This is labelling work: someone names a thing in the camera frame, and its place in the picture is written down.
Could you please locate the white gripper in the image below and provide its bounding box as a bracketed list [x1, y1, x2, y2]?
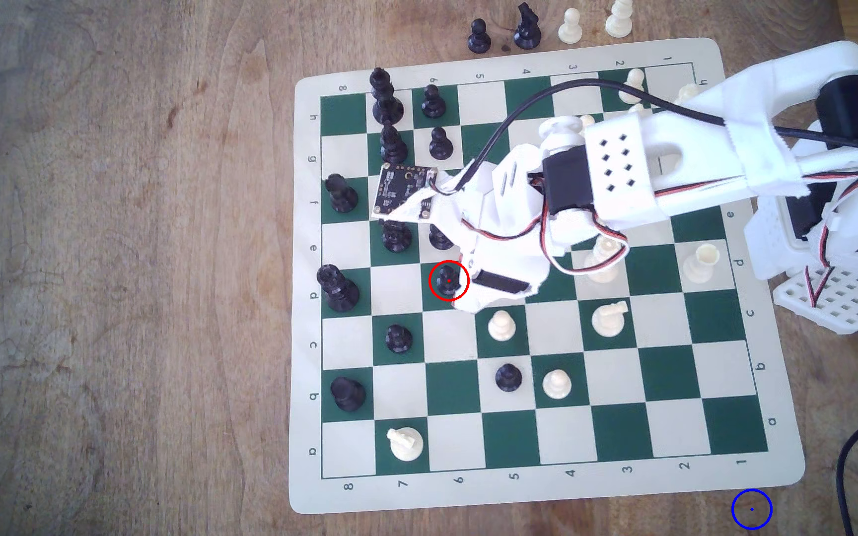
[444, 146, 551, 311]

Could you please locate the black chess knight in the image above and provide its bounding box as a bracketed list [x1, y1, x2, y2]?
[380, 220, 414, 253]
[513, 1, 543, 51]

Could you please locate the green and cream chess mat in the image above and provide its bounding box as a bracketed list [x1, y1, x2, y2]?
[287, 37, 807, 516]

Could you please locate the white chess queen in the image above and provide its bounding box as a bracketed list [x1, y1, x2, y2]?
[585, 237, 624, 284]

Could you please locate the white chess knight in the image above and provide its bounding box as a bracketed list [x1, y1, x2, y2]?
[590, 300, 630, 339]

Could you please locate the black chess queen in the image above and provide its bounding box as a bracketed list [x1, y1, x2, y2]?
[316, 264, 360, 313]

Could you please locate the black chess rook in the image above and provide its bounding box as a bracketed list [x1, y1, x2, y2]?
[324, 173, 360, 214]
[331, 376, 367, 413]

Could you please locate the black chess king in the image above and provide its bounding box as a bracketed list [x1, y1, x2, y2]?
[369, 67, 405, 126]

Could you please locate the white chess rook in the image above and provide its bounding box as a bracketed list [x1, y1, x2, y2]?
[682, 243, 720, 284]

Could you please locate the white cloth tape wrap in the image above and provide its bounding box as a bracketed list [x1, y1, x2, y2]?
[723, 58, 806, 201]

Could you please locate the black camera circuit board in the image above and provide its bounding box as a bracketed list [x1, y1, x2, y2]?
[373, 164, 441, 220]

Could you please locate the white gridded robot base plate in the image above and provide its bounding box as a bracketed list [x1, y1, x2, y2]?
[772, 262, 858, 335]

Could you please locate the black camera cable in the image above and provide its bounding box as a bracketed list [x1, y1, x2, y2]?
[461, 83, 858, 180]

